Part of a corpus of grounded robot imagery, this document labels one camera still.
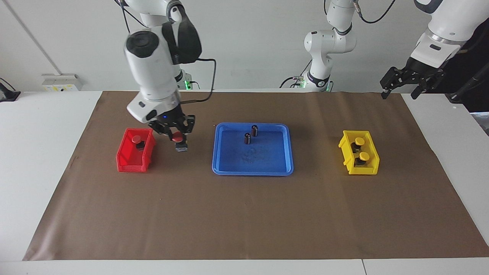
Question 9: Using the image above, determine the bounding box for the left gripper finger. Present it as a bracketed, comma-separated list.
[411, 78, 434, 100]
[380, 67, 402, 100]

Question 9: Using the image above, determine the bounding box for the blue plastic tray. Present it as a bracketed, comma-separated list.
[212, 122, 294, 176]

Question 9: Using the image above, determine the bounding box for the black stand pole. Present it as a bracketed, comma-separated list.
[445, 63, 489, 104]

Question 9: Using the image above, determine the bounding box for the red plastic bin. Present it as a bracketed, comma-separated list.
[116, 128, 156, 173]

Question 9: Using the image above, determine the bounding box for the black background board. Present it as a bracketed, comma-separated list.
[439, 34, 489, 112]

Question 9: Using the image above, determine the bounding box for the grey silver object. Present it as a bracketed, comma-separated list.
[471, 112, 489, 136]

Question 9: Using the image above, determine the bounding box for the yellow plastic bin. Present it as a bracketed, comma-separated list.
[338, 130, 380, 175]

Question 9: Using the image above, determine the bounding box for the brown paper mat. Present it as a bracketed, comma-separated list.
[23, 91, 489, 261]

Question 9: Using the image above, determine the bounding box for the black device on table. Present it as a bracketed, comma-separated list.
[0, 78, 21, 102]

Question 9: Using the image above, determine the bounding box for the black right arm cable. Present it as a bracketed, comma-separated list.
[180, 58, 217, 105]

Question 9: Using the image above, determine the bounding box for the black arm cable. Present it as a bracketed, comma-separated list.
[180, 58, 217, 105]
[353, 0, 396, 24]

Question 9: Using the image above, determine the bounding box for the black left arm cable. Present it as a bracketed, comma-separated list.
[353, 0, 396, 24]

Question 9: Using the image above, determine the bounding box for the black base cable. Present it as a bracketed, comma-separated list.
[280, 61, 312, 89]

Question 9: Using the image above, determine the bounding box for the white wall socket box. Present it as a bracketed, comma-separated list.
[41, 74, 83, 92]

